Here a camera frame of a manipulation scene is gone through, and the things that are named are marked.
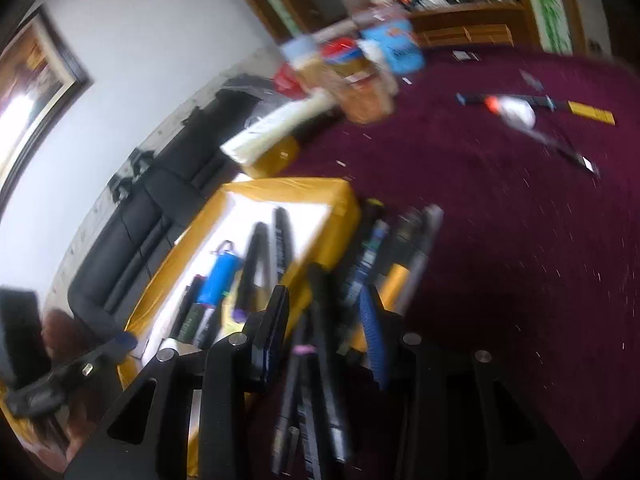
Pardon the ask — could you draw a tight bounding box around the bamboo painted panel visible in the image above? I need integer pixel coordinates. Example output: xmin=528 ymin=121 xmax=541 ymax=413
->
xmin=515 ymin=0 xmax=573 ymax=53

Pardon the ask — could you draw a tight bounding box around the brown jar with red lid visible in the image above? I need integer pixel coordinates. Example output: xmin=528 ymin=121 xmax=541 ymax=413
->
xmin=320 ymin=39 xmax=398 ymax=125

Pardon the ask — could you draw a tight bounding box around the wooden framed cabinet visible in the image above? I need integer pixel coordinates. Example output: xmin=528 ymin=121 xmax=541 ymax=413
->
xmin=215 ymin=0 xmax=588 ymax=53

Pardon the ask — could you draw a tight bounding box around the maroon tablecloth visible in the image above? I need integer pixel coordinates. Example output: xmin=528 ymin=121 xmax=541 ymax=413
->
xmin=250 ymin=45 xmax=640 ymax=480

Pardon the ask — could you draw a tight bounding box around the white glue tube orange cap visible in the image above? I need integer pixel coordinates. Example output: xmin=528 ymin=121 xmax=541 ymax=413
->
xmin=484 ymin=95 xmax=537 ymax=130

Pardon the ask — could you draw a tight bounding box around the person's left hand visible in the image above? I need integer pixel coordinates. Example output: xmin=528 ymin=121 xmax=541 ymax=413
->
xmin=40 ymin=309 xmax=90 ymax=367

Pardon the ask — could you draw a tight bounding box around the black sofa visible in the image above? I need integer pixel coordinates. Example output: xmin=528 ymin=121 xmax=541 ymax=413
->
xmin=67 ymin=74 xmax=273 ymax=348

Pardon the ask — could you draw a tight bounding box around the yellow padded packet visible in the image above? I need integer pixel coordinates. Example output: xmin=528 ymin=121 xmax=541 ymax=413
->
xmin=247 ymin=136 xmax=302 ymax=179

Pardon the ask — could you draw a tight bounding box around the jar with pale blue lid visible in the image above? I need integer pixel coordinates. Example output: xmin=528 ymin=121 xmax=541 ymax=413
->
xmin=280 ymin=34 xmax=333 ymax=92

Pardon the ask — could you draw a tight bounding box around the blue snack packet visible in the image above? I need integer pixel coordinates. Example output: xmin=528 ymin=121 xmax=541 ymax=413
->
xmin=361 ymin=19 xmax=427 ymax=75

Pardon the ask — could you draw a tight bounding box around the blue cylinder with clip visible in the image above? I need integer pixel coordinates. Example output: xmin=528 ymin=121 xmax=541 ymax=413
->
xmin=197 ymin=241 xmax=244 ymax=308

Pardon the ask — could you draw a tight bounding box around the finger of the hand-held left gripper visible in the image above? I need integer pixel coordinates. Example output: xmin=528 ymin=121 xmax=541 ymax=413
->
xmin=5 ymin=332 xmax=138 ymax=418

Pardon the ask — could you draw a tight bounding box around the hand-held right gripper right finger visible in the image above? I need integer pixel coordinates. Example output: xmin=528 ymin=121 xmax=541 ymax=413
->
xmin=359 ymin=282 xmax=583 ymax=480

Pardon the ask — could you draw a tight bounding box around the yellow flat tool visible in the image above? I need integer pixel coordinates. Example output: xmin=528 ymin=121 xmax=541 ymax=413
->
xmin=379 ymin=261 xmax=412 ymax=312

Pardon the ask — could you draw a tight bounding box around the framed wall picture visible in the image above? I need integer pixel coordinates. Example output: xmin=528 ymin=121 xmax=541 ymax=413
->
xmin=0 ymin=5 xmax=93 ymax=211

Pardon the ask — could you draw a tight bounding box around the pile of pens and markers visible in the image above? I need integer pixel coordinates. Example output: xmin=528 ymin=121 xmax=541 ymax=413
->
xmin=270 ymin=200 xmax=446 ymax=480

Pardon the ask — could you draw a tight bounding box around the yellow box with white foam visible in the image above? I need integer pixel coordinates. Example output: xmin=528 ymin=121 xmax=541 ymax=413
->
xmin=117 ymin=176 xmax=362 ymax=480

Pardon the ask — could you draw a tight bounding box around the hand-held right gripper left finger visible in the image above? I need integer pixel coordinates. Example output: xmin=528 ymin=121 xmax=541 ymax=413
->
xmin=65 ymin=285 xmax=291 ymax=480

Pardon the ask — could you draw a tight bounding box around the dark green marker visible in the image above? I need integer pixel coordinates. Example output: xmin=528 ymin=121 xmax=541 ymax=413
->
xmin=169 ymin=274 xmax=222 ymax=350

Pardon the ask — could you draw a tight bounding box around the red bag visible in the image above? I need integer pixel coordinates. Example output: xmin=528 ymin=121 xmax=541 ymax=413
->
xmin=272 ymin=64 xmax=307 ymax=101

